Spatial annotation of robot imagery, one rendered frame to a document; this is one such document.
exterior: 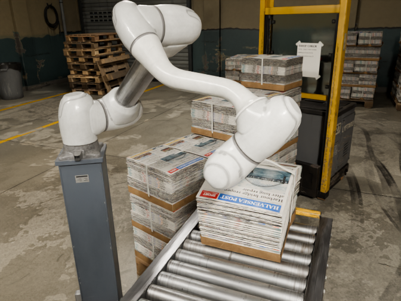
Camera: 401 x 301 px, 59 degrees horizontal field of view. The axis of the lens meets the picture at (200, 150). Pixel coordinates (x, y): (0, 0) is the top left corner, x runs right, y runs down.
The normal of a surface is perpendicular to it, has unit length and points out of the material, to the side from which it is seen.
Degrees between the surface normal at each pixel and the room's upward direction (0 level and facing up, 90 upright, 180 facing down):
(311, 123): 90
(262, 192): 13
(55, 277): 0
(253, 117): 68
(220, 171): 81
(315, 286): 0
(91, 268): 90
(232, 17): 90
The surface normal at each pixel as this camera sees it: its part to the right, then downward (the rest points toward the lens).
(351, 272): -0.02, -0.94
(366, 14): -0.39, 0.33
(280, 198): -0.10, -0.82
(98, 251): 0.17, 0.34
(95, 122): 0.71, 0.25
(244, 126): -0.71, -0.04
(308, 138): -0.66, 0.28
